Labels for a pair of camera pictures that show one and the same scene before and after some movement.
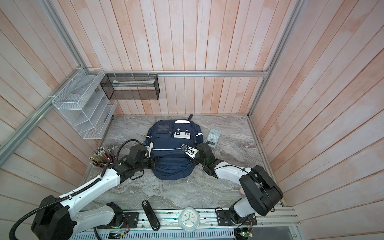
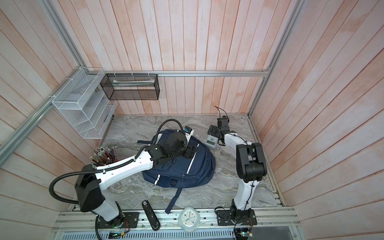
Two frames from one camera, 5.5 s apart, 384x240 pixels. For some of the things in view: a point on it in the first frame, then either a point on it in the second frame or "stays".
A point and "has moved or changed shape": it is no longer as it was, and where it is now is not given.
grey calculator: x=213 y=137 stays
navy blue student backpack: x=168 y=136 has moved or changed shape
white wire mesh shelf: x=85 y=104 stays
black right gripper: x=194 y=160 → x=215 y=128
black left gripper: x=153 y=162 → x=190 y=151
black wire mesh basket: x=131 y=86 stays
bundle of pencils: x=102 y=156 stays
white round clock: x=189 y=219 stays
